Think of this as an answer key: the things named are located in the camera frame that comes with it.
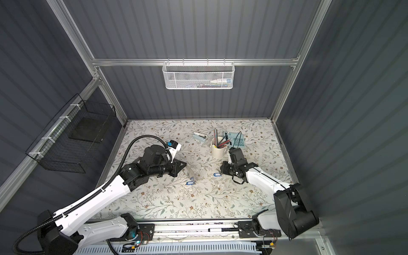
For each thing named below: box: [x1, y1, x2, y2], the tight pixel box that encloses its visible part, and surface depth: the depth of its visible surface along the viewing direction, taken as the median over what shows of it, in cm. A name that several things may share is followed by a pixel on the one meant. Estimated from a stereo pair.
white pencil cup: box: [210, 136, 228, 159], surface depth 98 cm
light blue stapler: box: [192, 131, 208, 143], surface depth 111 cm
